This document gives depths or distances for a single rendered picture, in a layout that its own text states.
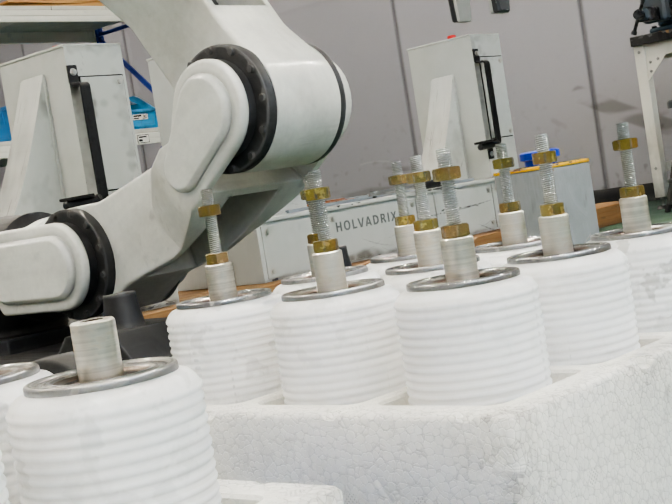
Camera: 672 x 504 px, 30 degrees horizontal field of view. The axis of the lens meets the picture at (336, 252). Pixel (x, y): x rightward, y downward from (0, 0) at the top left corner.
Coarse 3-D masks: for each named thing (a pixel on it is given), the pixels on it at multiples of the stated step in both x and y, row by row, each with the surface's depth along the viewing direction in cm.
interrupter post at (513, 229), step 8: (504, 216) 107; (512, 216) 107; (520, 216) 107; (504, 224) 107; (512, 224) 107; (520, 224) 107; (504, 232) 107; (512, 232) 107; (520, 232) 107; (504, 240) 108; (512, 240) 107; (520, 240) 107
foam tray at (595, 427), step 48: (576, 384) 79; (624, 384) 82; (240, 432) 88; (288, 432) 85; (336, 432) 82; (384, 432) 79; (432, 432) 76; (480, 432) 74; (528, 432) 74; (576, 432) 77; (624, 432) 81; (240, 480) 89; (288, 480) 86; (336, 480) 83; (384, 480) 80; (432, 480) 77; (480, 480) 74; (528, 480) 73; (576, 480) 77; (624, 480) 81
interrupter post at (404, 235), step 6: (396, 228) 115; (402, 228) 115; (408, 228) 115; (396, 234) 116; (402, 234) 115; (408, 234) 115; (396, 240) 116; (402, 240) 115; (408, 240) 115; (402, 246) 115; (408, 246) 115; (414, 246) 115; (402, 252) 115; (408, 252) 115; (414, 252) 115
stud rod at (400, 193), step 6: (396, 162) 115; (396, 168) 115; (396, 174) 115; (396, 186) 115; (402, 186) 115; (396, 192) 116; (402, 192) 115; (396, 198) 116; (402, 198) 115; (402, 204) 115; (402, 210) 115; (408, 210) 116
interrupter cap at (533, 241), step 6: (528, 240) 110; (534, 240) 109; (540, 240) 105; (480, 246) 110; (486, 246) 109; (492, 246) 109; (498, 246) 109; (504, 246) 105; (510, 246) 104; (516, 246) 104; (522, 246) 104; (528, 246) 104; (480, 252) 106; (486, 252) 106; (492, 252) 105
